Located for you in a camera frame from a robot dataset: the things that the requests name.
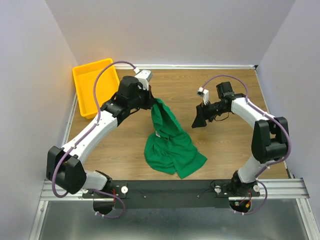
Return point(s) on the green t shirt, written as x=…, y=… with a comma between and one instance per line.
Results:
x=170, y=149

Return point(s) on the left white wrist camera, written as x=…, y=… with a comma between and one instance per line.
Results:
x=144, y=77

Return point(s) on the yellow plastic tray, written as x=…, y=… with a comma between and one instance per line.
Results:
x=84, y=78

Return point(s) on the aluminium right side rail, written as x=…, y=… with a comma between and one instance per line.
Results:
x=290, y=176

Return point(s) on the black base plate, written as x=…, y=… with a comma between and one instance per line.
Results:
x=169, y=194

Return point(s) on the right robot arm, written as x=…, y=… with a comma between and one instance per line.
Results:
x=269, y=145

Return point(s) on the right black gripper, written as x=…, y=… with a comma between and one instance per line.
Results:
x=201, y=115

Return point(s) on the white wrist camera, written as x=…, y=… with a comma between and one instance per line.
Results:
x=204, y=94
x=144, y=77

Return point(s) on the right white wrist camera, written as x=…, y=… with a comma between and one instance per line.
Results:
x=204, y=94

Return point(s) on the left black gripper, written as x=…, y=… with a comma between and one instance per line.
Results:
x=150, y=98

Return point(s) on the aluminium left side rail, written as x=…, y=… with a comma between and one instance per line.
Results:
x=69, y=120

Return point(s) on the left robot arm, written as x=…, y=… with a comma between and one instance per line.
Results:
x=65, y=165

